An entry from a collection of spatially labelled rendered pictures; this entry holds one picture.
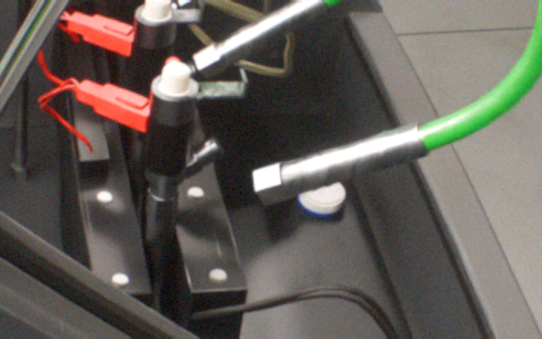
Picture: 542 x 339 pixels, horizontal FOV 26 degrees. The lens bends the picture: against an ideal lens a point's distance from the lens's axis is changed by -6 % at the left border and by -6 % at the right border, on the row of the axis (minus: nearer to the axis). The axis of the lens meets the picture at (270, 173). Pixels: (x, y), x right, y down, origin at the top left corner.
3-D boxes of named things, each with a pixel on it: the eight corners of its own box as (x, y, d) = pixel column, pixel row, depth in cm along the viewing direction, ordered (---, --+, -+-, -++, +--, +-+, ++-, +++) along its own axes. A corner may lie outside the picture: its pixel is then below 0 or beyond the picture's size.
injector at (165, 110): (204, 336, 85) (238, 97, 72) (136, 339, 84) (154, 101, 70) (197, 308, 87) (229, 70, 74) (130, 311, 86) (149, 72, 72)
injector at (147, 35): (183, 257, 91) (214, 23, 77) (119, 260, 90) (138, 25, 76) (177, 232, 93) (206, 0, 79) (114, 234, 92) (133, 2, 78)
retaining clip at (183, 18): (198, 12, 79) (200, -4, 78) (202, 25, 78) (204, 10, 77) (150, 14, 78) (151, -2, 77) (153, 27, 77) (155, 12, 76)
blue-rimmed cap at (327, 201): (348, 217, 106) (351, 203, 105) (303, 219, 105) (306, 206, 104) (336, 185, 109) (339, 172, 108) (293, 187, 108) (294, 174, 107)
